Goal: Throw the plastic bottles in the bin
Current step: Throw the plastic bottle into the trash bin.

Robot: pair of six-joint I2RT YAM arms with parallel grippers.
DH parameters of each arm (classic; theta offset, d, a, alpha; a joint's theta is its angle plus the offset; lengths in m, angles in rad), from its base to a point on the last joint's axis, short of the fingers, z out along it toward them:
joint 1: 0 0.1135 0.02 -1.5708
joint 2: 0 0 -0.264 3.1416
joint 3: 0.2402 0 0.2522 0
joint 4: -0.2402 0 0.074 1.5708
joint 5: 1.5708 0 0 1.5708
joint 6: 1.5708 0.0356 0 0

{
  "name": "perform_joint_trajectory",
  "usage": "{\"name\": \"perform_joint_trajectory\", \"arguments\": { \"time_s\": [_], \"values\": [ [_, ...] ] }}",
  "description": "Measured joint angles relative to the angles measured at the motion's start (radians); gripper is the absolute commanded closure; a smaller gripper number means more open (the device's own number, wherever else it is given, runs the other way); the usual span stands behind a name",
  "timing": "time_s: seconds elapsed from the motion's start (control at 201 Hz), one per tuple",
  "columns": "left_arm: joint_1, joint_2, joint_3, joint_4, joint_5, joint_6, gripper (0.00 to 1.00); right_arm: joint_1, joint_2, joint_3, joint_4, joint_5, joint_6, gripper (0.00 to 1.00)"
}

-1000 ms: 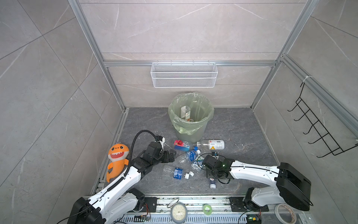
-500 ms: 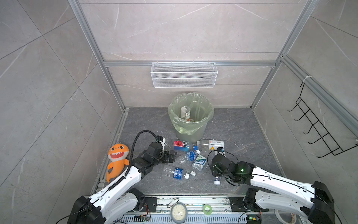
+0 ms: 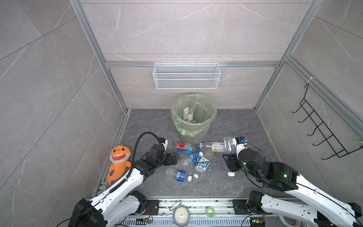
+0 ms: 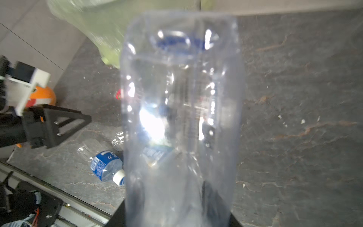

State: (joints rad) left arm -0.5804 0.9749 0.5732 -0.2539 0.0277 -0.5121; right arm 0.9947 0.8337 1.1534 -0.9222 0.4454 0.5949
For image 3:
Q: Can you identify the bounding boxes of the orange shark plush toy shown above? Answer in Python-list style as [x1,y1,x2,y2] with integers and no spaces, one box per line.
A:
[107,145,131,185]

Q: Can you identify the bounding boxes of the white wire wall basket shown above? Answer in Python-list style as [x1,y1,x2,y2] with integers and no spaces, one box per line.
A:
[153,63,221,89]

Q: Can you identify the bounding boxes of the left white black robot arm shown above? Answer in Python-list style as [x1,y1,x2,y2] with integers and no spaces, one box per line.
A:
[68,144,179,227]

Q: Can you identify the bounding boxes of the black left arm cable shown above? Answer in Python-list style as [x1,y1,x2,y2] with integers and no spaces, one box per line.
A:
[126,131,162,179]

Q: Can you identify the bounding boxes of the bottle green white blue label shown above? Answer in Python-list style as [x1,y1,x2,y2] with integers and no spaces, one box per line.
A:
[195,157,210,174]

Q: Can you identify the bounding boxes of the crushed bottle blue label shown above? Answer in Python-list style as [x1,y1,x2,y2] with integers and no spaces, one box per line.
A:
[178,152,204,169]

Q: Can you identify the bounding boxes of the round grey dial timer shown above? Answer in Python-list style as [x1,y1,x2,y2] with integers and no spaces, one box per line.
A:
[173,205,191,227]

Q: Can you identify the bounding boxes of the green tape roll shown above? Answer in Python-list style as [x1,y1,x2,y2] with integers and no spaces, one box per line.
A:
[205,207,216,218]

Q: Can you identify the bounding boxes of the green plastic bin liner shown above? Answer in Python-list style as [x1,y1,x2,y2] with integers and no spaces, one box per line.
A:
[170,94,217,138]

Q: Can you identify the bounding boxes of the Fiji bottle red flower label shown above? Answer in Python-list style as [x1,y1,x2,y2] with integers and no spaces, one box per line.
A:
[175,142,200,154]

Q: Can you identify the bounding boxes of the large bottle white yellow label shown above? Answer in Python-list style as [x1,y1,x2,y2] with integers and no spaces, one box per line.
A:
[199,141,225,153]

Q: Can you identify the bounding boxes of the lying bottle dark blue label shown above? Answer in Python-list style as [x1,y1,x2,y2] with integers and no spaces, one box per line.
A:
[165,167,192,182]

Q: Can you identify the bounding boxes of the white tape roll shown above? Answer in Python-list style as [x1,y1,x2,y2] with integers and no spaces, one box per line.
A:
[278,215,301,227]

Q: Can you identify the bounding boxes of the clear bottle white orange label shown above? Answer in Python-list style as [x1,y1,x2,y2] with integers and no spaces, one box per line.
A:
[182,107,193,122]

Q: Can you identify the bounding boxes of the grey mesh waste bin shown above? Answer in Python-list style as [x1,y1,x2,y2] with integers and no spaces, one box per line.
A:
[170,94,217,145]

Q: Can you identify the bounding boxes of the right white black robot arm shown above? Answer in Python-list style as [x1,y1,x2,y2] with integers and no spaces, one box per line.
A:
[223,148,362,227]

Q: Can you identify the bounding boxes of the black wire hook rack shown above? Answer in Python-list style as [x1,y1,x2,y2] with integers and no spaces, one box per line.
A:
[291,83,363,160]

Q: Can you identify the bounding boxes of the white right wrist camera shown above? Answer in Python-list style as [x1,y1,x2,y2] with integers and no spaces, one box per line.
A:
[232,136,247,156]

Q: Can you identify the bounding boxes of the crushed bottle pink purple label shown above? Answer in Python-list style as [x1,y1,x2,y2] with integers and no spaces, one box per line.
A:
[222,137,239,177]

